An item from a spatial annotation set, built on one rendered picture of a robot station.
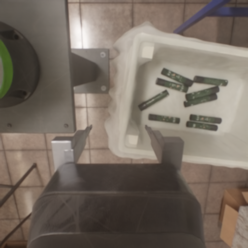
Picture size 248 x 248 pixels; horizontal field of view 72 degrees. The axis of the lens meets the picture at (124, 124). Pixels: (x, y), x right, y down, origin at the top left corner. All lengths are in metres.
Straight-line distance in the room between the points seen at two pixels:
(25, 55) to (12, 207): 1.68
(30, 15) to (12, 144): 1.30
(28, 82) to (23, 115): 0.07
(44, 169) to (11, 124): 1.19
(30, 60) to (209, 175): 1.57
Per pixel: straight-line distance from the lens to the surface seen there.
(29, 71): 0.35
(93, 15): 1.32
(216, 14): 0.96
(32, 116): 0.39
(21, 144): 1.56
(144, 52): 0.60
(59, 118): 0.37
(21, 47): 0.35
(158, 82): 0.79
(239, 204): 1.71
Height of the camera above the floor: 1.26
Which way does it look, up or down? 74 degrees down
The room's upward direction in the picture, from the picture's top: 175 degrees clockwise
